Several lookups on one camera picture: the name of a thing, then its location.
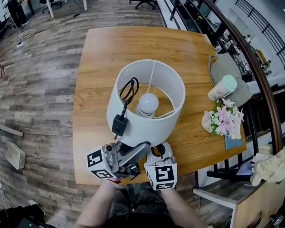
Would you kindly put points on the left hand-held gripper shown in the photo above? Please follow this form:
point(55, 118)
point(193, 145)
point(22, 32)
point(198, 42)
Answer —
point(102, 161)

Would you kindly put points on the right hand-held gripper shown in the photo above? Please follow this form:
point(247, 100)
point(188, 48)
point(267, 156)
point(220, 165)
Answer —
point(162, 174)

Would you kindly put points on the white lamp with drum shade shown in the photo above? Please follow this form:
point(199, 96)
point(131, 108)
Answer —
point(145, 127)

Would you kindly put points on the person's left forearm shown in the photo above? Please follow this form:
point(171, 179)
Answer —
point(95, 210)

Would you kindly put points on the person's right forearm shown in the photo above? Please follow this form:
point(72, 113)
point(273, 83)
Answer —
point(180, 210)

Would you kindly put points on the person's dark trousers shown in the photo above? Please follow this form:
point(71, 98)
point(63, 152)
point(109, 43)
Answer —
point(142, 205)

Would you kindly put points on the pink and white flower bouquet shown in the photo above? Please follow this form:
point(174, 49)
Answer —
point(224, 120)

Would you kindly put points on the blue book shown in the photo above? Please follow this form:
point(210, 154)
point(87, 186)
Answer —
point(232, 143)

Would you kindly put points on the patterned cup with mint lid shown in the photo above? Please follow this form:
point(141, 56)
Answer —
point(222, 88)

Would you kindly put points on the grey fabric bag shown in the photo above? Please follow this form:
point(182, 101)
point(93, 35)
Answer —
point(225, 68)

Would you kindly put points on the wooden table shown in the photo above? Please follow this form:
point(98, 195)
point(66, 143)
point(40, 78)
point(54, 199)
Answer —
point(137, 46)

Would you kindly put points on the beige crumpled cloth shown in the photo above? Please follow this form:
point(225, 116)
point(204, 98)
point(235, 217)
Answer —
point(270, 167)

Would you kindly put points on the wooden cabinet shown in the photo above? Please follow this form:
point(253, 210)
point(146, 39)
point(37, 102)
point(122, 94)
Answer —
point(259, 208)

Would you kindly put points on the person's white shoe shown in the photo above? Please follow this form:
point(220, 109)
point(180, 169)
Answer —
point(36, 205)

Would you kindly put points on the white flat box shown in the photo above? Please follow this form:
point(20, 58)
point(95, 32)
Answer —
point(15, 154)

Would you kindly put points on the brown curved handrail with railing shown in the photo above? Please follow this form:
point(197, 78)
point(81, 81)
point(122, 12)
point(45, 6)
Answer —
point(254, 60)

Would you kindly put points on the grey metal bar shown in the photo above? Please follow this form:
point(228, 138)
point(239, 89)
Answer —
point(7, 128)

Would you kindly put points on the black bag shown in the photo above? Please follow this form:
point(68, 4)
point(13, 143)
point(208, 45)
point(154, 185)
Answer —
point(16, 218)

